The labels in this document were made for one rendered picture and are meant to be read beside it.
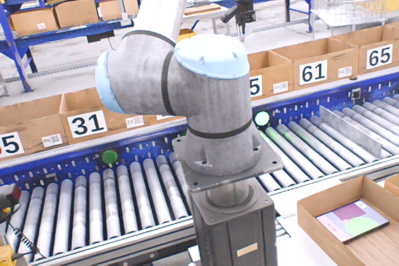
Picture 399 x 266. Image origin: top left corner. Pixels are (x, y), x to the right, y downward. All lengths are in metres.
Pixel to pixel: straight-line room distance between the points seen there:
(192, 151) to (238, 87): 0.19
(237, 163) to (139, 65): 0.30
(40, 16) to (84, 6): 0.63
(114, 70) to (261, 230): 0.52
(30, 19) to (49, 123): 4.34
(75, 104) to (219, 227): 1.36
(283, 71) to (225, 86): 1.25
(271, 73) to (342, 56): 0.41
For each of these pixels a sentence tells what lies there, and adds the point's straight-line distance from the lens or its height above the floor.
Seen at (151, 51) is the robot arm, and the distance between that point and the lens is 0.83.
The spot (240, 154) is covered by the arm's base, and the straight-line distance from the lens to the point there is 0.81.
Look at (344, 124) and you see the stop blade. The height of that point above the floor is 0.79.
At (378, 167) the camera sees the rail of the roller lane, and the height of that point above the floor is 0.74.
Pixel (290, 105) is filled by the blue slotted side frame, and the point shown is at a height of 0.82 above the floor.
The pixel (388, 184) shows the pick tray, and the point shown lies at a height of 0.84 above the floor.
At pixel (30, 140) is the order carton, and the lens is 1.86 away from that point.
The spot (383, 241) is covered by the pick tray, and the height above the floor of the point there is 0.76.
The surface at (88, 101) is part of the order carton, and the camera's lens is 2.08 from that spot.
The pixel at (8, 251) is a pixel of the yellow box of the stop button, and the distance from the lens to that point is 1.38.
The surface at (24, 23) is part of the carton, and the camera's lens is 6.10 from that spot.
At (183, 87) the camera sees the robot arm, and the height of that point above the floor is 1.40.
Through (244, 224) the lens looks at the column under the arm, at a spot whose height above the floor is 1.05.
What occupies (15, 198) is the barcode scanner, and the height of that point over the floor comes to 1.07.
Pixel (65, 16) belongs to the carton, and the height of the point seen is 0.95.
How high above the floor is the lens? 1.66
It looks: 25 degrees down
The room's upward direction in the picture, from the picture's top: 8 degrees counter-clockwise
